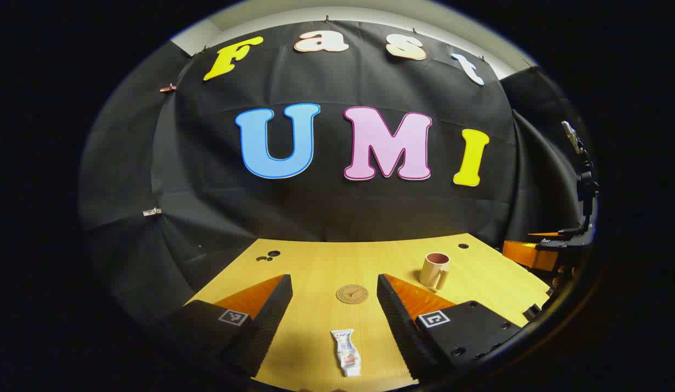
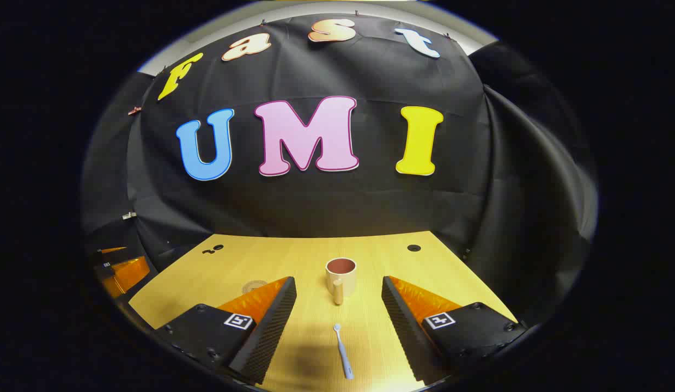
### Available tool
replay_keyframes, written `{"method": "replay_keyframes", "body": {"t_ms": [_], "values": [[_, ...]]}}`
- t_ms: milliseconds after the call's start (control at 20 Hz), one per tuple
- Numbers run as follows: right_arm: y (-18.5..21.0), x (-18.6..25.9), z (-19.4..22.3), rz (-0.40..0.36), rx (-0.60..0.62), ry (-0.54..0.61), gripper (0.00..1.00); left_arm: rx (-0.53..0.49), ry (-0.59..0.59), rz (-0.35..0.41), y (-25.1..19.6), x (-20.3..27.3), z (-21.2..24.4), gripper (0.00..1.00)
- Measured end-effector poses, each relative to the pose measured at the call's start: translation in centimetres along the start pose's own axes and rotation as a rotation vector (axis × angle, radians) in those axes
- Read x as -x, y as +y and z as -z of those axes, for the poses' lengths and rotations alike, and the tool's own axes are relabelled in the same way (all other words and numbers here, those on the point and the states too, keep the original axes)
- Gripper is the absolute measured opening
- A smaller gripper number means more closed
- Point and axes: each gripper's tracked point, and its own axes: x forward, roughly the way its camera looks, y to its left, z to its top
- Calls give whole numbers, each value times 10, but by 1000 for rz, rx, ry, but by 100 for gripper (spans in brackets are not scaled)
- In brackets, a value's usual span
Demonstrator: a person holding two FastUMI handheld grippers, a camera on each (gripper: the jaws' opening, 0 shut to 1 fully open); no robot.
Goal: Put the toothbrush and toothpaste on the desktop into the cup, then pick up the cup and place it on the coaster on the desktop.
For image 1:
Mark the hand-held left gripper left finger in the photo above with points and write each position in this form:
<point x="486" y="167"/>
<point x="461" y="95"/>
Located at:
<point x="269" y="321"/>

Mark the round cork coaster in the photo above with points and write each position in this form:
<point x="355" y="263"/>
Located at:
<point x="352" y="294"/>

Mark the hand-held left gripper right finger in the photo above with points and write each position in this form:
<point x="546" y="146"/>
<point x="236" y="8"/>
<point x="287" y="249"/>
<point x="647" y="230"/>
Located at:
<point x="397" y="321"/>

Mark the white cloth clip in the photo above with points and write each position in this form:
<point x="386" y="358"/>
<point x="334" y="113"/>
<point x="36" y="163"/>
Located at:
<point x="151" y="212"/>

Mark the wooden desktop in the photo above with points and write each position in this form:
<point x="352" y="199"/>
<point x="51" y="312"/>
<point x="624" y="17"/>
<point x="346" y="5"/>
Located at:
<point x="321" y="272"/>

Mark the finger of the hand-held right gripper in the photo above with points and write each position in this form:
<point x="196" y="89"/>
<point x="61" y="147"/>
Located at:
<point x="525" y="255"/>
<point x="545" y="234"/>

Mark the white toothpaste tube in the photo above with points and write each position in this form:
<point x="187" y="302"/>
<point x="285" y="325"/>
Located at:
<point x="347" y="351"/>

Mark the beige cup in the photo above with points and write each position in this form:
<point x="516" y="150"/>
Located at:
<point x="432" y="270"/>

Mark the black backdrop cloth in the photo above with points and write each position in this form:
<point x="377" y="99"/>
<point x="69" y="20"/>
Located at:
<point x="326" y="207"/>

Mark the red cloth clip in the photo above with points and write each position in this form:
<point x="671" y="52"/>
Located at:
<point x="167" y="87"/>

